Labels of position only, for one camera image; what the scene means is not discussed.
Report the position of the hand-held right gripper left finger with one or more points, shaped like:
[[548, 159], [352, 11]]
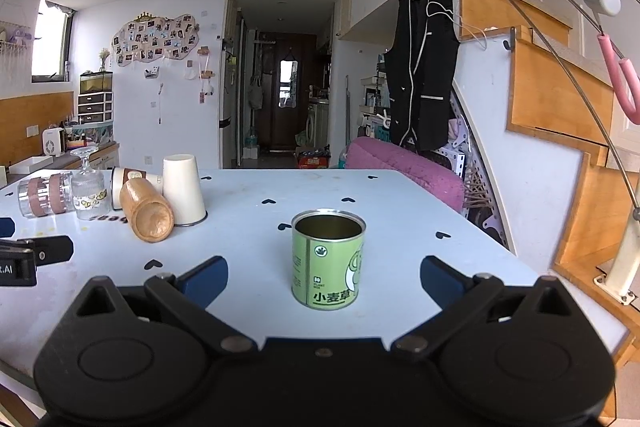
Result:
[[206, 279]]

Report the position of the black jacket with white trim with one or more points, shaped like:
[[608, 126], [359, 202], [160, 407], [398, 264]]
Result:
[[422, 77]]

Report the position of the wooden cup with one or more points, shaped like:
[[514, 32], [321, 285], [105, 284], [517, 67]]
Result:
[[147, 217]]

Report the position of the white countertop appliance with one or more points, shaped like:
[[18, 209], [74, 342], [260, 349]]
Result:
[[54, 142]]

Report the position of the white pegboard panel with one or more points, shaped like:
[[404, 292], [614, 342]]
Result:
[[477, 157]]

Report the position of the hanging tote bag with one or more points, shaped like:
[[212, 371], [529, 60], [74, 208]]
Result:
[[255, 96]]

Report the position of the clear glass with brown sleeve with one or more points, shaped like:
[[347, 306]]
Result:
[[42, 197]]

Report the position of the bundle of wooden sticks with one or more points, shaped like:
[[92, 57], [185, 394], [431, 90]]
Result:
[[477, 192]]

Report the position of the pink foam exerciser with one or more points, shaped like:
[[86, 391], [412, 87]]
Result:
[[622, 79]]

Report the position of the wall hook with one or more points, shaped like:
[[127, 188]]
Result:
[[509, 43]]

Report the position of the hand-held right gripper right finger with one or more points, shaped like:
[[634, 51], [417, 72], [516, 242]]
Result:
[[442, 281]]

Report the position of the washing machine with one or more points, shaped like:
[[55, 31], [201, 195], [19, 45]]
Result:
[[317, 124]]

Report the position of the wall power socket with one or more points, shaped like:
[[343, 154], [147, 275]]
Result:
[[32, 130]]

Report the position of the cloud-shaped photo board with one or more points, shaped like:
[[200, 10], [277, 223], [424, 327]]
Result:
[[152, 42]]

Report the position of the curved metal stair railing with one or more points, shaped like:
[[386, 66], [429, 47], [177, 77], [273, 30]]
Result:
[[622, 267]]

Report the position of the window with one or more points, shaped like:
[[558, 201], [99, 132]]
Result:
[[50, 42]]

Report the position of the white tray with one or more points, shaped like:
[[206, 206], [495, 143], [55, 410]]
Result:
[[30, 164]]

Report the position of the white paper cup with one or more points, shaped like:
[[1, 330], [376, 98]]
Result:
[[181, 189]]

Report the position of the wooden staircase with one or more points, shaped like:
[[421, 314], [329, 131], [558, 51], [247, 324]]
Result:
[[560, 107]]

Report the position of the red snack box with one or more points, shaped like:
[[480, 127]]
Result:
[[312, 159]]

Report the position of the white refrigerator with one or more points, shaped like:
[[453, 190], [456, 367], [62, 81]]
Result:
[[226, 107]]

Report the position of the ribbed glass goblet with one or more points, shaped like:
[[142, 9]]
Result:
[[90, 197]]

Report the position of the dark wooden door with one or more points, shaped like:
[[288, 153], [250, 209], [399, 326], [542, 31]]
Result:
[[287, 127]]

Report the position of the small drawer unit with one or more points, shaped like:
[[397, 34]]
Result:
[[95, 108]]

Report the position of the white cup with brown band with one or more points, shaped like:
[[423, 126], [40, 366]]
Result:
[[120, 179]]

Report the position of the pink cushioned chair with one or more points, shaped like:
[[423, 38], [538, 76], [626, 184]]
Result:
[[405, 169]]

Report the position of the green tin can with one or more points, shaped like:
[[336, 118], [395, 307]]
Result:
[[327, 267]]

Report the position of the glass fish tank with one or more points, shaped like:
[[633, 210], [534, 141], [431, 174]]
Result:
[[96, 83]]

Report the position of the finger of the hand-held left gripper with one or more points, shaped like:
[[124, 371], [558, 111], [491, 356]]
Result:
[[6, 227], [47, 249]]

